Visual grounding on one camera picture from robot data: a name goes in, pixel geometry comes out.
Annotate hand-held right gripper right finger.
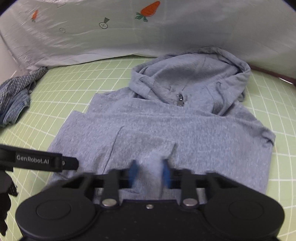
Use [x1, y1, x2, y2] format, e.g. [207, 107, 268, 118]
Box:
[162, 159, 234, 208]

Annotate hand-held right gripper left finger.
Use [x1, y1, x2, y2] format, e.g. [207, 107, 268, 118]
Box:
[62, 160, 140, 208]

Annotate grey hoodie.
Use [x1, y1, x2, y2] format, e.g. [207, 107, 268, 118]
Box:
[47, 46, 277, 202]

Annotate person's left hand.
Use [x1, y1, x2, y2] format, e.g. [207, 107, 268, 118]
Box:
[0, 171, 19, 233]

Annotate blue denim jeans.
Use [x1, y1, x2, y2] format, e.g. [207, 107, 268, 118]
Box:
[0, 89, 31, 127]

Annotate blue plaid shirt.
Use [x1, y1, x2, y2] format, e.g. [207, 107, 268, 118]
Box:
[0, 66, 48, 116]

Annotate green grid mat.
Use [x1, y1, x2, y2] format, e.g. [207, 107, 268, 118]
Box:
[0, 54, 296, 241]

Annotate white carrot print sheet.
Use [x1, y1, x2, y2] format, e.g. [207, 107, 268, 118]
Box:
[0, 0, 296, 78]

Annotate brown wooden edge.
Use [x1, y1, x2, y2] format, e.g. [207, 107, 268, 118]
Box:
[251, 64, 296, 86]

